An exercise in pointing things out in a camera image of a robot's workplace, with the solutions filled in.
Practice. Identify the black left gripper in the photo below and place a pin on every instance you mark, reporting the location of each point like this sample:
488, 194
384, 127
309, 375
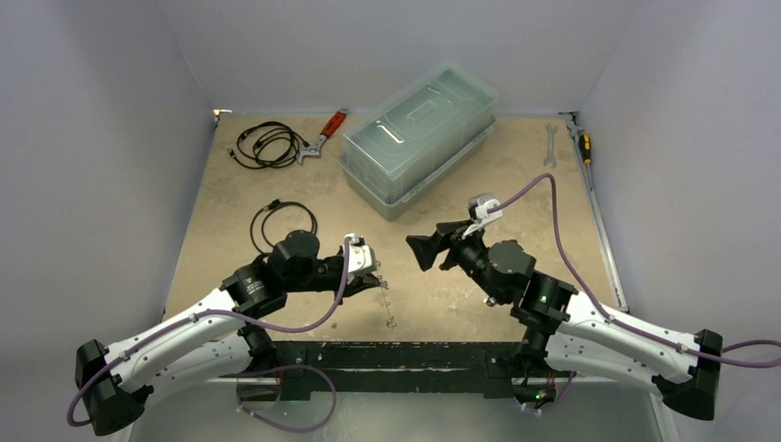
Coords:
354, 284

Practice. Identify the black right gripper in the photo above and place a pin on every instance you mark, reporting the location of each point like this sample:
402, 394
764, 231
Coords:
450, 245

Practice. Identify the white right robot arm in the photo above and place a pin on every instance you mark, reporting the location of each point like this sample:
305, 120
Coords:
566, 331

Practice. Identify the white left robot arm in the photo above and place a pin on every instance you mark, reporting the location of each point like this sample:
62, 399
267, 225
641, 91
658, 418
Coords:
223, 333

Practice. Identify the clear plastic storage box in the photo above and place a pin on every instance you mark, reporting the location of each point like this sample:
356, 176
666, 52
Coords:
410, 141

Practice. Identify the silver open end spanner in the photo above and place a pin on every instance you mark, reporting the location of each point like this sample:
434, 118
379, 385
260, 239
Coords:
550, 161

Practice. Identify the yellow black screwdriver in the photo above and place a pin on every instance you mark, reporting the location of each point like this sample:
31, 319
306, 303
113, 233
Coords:
584, 146

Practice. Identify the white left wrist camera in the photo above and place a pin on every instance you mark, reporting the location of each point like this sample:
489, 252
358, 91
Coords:
359, 257

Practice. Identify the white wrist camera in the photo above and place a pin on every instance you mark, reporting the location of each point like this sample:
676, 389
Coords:
484, 210
359, 257

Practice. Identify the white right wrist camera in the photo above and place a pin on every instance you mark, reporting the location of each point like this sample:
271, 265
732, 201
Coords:
484, 210

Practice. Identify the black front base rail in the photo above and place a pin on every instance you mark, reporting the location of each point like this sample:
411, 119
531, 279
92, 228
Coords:
494, 370

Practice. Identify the red handled adjustable wrench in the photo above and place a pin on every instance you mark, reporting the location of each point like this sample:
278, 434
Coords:
327, 131

